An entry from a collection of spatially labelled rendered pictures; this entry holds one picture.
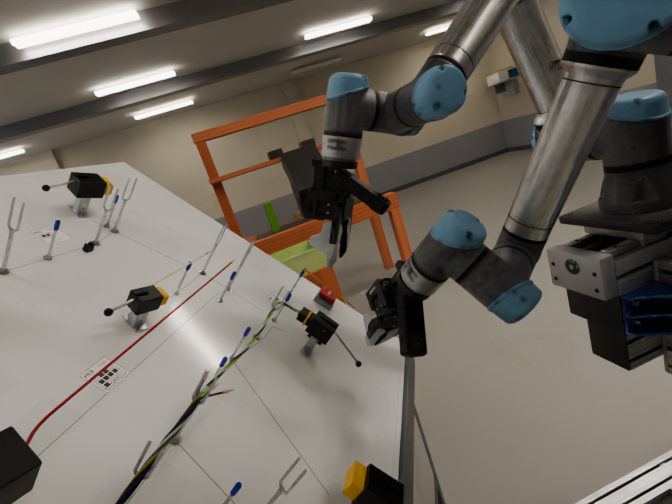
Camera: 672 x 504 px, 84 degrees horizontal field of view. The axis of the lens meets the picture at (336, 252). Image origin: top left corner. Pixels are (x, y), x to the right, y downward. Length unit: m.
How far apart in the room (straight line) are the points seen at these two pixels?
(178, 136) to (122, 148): 1.28
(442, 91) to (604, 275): 0.49
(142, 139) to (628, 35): 10.00
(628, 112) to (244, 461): 0.93
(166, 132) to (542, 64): 9.52
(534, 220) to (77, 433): 0.73
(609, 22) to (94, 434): 0.75
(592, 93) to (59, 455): 0.83
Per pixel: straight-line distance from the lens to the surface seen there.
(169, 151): 10.08
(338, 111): 0.72
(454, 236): 0.59
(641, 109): 0.95
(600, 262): 0.89
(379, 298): 0.74
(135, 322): 0.75
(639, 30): 0.49
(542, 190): 0.68
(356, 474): 0.63
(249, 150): 9.94
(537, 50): 1.00
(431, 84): 0.63
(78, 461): 0.61
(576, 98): 0.65
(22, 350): 0.71
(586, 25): 0.49
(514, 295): 0.62
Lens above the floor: 1.46
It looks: 14 degrees down
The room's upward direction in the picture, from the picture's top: 18 degrees counter-clockwise
